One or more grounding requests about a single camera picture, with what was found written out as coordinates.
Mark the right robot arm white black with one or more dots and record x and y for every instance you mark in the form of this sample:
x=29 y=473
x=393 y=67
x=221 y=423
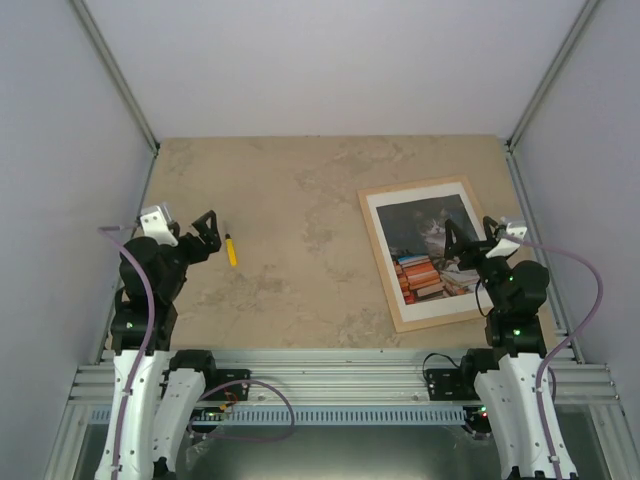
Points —
x=510 y=375

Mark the cat and books photo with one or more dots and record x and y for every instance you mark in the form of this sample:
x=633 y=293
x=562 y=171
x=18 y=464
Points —
x=415 y=237

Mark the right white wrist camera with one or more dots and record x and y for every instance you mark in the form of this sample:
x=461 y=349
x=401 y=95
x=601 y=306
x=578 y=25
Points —
x=508 y=235

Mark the right aluminium corner post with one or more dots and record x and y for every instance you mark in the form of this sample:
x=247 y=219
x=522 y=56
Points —
x=561 y=58

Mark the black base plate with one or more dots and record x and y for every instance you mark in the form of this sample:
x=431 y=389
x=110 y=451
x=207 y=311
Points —
x=222 y=386
x=444 y=384

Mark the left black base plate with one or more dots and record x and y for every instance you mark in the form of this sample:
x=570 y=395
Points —
x=222 y=386

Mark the grey slotted cable duct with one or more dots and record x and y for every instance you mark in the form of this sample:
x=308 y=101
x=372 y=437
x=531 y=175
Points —
x=427 y=415

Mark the aluminium rail base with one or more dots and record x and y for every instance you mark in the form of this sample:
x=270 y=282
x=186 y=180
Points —
x=313 y=377

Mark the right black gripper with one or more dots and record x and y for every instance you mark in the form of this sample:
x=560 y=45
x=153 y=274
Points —
x=476 y=249

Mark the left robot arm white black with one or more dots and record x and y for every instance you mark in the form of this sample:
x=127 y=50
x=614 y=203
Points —
x=155 y=390

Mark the left aluminium corner post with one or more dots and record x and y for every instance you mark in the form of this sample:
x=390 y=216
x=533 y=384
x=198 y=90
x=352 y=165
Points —
x=110 y=64

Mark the yellow handled screwdriver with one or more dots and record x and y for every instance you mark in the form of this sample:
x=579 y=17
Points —
x=231 y=251

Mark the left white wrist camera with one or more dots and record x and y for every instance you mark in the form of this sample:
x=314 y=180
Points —
x=157 y=223

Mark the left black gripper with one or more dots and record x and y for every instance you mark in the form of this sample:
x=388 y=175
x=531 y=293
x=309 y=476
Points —
x=213 y=239

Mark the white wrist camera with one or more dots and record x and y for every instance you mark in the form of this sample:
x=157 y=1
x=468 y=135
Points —
x=508 y=235
x=157 y=223

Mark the aluminium corner post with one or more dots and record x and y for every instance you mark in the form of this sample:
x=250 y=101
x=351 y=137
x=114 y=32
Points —
x=110 y=64
x=561 y=58

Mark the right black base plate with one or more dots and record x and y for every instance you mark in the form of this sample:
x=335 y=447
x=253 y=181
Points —
x=444 y=384

